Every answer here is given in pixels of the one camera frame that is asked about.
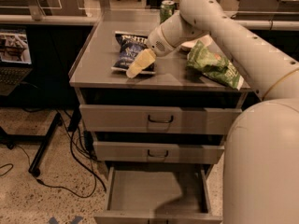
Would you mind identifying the top grey drawer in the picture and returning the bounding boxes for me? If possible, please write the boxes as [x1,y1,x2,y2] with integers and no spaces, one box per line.
[79,105,242,134]

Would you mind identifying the middle grey drawer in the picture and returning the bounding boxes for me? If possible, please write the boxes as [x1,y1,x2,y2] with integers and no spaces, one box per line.
[93,141,224,164]

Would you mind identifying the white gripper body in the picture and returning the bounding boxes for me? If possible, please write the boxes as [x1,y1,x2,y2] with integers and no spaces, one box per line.
[147,12,207,57]

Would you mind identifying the green soda can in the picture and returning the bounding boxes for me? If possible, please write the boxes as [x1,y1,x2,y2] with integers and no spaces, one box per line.
[160,0,176,23]

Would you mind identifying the grey metal drawer cabinet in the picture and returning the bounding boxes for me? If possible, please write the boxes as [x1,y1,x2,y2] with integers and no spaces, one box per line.
[68,10,258,224]

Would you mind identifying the bottom grey open drawer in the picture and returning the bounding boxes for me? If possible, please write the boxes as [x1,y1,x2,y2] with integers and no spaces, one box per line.
[94,163,222,224]

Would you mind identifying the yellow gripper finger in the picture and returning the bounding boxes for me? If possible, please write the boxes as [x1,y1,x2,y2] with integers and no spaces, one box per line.
[126,49,156,78]

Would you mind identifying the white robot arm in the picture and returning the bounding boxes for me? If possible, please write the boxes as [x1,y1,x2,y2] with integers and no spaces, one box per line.
[127,0,299,224]

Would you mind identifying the green chip bag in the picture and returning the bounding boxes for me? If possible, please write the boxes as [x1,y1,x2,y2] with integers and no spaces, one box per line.
[187,42,244,90]

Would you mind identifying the black laptop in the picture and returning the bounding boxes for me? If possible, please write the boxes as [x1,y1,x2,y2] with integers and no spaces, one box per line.
[0,27,33,96]

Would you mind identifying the white paper bowl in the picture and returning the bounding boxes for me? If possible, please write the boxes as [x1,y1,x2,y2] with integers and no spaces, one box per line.
[180,35,213,51]

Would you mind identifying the black floor cable left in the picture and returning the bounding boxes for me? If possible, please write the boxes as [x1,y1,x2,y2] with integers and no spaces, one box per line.
[36,109,107,200]

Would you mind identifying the black laptop stand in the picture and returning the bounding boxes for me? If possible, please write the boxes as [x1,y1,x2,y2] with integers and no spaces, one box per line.
[0,113,62,177]

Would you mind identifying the blue chip bag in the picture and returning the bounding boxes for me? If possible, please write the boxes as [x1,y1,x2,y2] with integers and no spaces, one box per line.
[111,31,155,75]

